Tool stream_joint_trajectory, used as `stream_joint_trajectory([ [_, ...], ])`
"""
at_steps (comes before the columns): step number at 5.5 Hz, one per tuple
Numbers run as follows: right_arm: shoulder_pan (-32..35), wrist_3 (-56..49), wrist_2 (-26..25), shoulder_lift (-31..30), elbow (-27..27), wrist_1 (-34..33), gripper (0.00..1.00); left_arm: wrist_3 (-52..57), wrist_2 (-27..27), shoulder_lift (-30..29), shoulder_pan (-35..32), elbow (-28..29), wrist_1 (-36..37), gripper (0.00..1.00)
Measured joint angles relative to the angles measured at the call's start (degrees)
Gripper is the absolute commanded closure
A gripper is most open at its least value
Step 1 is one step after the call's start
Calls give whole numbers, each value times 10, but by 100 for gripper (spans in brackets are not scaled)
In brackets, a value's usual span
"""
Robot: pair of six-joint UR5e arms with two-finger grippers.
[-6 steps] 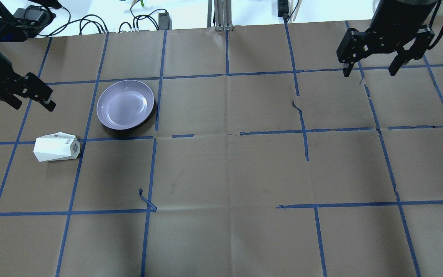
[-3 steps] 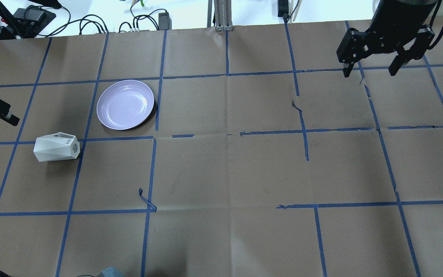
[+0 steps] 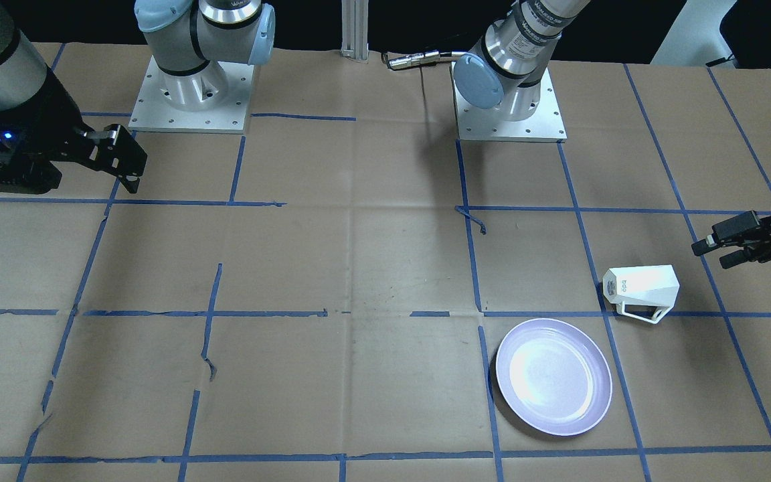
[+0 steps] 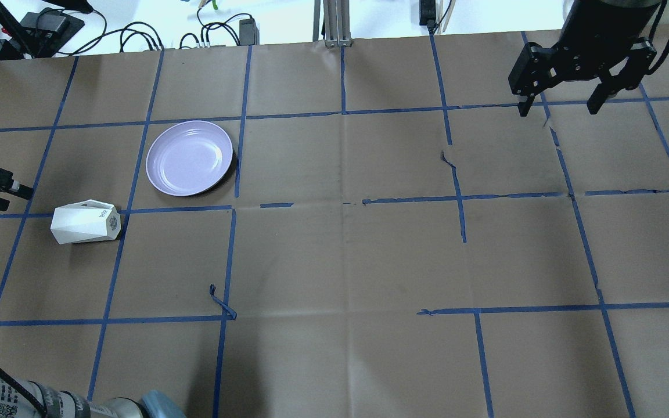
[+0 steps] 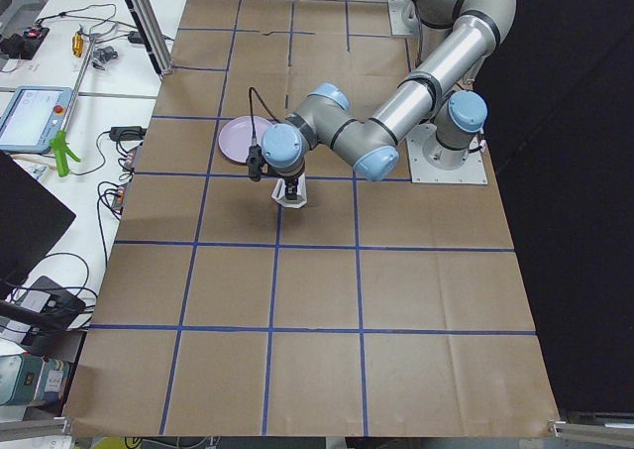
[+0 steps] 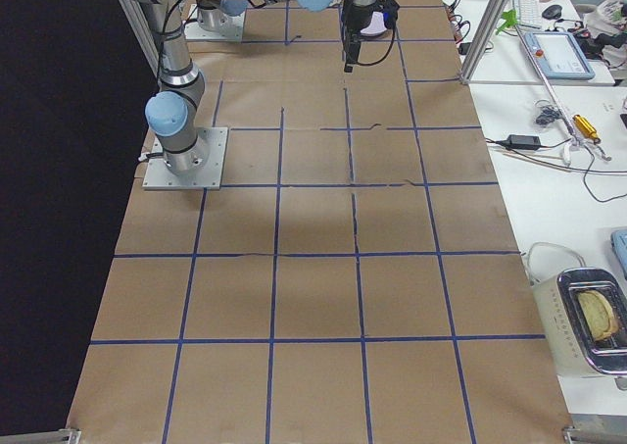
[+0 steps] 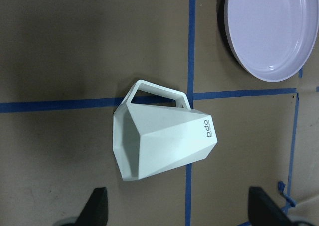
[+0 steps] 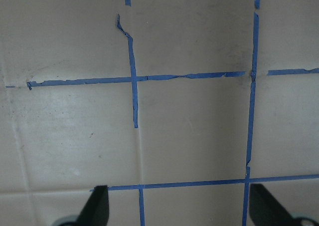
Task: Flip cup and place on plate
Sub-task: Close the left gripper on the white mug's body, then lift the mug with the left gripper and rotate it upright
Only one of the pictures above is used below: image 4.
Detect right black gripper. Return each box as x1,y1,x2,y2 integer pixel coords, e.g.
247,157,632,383
509,12,657,117

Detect black power adapter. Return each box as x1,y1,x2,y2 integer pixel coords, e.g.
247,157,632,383
238,17,260,46

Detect aluminium frame post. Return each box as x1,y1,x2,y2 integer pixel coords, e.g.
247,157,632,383
312,0,353,49

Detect loose blue tape strip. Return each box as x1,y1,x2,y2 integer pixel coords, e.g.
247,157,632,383
209,284,238,320

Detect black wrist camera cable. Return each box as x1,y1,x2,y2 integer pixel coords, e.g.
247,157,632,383
0,340,51,418

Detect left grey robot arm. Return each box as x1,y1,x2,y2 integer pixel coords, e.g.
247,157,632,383
0,168,185,417

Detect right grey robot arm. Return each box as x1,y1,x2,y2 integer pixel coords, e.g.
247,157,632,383
509,1,669,117

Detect lilac round plate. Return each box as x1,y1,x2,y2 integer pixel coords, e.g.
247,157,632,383
145,121,235,197

